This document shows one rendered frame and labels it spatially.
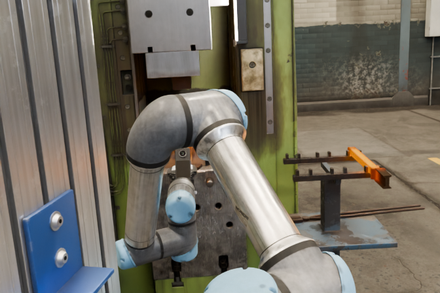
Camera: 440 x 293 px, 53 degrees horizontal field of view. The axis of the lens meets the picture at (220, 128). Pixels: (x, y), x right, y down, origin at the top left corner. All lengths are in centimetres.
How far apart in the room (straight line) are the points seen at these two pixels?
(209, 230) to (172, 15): 84
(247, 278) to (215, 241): 110
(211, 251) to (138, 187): 89
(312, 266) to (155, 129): 39
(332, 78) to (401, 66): 121
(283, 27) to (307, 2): 597
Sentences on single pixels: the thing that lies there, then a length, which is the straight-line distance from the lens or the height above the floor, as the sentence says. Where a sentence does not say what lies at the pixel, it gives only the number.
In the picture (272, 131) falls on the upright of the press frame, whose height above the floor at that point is 100.
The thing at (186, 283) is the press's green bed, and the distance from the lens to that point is 191.
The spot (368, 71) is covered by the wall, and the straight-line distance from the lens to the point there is 817.
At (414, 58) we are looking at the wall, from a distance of 848.
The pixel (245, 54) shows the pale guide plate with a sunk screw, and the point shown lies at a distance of 182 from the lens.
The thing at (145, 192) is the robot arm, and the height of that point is 109.
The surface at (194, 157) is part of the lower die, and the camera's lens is 175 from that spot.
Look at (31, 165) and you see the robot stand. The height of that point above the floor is 132.
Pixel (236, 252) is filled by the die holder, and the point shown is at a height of 56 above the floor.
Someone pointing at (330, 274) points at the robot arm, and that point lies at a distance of 78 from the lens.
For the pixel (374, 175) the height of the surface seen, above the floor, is 94.
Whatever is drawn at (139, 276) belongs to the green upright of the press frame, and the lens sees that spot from 213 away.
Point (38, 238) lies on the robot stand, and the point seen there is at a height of 126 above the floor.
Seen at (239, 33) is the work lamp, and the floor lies 142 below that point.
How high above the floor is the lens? 142
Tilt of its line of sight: 12 degrees down
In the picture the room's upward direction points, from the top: 3 degrees counter-clockwise
